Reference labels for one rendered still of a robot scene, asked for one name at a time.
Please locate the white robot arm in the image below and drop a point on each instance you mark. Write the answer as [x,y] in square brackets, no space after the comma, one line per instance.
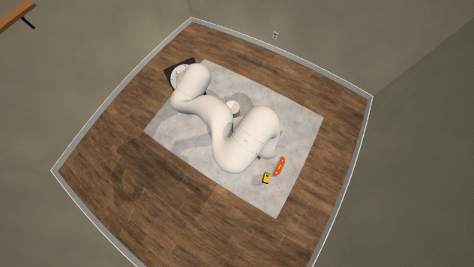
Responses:
[232,153]

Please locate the yellow tape measure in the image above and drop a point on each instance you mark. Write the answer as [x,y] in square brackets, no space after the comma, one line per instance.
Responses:
[266,178]

